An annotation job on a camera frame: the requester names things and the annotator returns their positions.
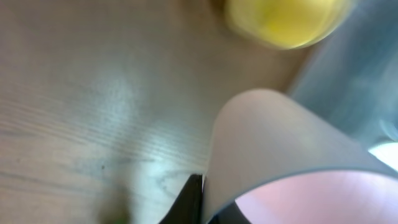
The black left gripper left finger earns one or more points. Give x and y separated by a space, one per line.
186 208

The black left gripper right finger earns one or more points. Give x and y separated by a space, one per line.
230 215

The pink cup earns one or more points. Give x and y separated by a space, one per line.
282 164

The yellow cup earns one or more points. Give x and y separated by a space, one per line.
286 24

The clear plastic storage bin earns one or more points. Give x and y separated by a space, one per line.
351 79

